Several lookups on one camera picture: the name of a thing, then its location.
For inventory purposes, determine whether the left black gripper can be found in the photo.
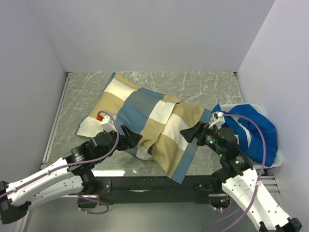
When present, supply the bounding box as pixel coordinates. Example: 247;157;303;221
96;124;142;163

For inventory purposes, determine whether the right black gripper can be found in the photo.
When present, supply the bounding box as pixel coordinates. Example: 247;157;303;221
180;120;225;156

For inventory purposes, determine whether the blue beige patchwork pillowcase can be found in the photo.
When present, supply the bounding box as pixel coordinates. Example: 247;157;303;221
76;73;212;184

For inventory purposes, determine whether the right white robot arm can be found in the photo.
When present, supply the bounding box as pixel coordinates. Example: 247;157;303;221
180;121;302;232

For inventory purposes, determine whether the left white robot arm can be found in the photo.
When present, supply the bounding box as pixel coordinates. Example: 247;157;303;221
0;125;142;224

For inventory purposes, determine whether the blue cloth in basket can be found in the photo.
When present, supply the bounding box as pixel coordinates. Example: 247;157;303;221
211;103;278;167

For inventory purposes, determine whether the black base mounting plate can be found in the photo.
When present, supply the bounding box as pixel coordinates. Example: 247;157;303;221
72;175;241;206

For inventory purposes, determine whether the white plastic basket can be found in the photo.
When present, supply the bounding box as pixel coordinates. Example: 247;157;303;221
217;103;283;170

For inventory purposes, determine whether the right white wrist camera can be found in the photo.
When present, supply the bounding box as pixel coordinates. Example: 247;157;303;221
209;112;225;129

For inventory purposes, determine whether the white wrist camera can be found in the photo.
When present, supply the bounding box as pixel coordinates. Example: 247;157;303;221
209;112;225;129
97;114;116;132

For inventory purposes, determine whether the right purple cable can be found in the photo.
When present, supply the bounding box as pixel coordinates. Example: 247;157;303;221
199;113;268;232

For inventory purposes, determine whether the purple cable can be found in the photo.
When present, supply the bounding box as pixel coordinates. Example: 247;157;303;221
199;113;268;232
0;110;120;215

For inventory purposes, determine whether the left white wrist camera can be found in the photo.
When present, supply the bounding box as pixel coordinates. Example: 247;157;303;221
97;114;116;132

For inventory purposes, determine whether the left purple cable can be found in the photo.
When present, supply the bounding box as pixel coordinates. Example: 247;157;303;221
0;110;120;215

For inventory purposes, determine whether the aluminium rail frame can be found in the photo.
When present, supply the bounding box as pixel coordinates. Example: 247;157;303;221
24;176;282;198

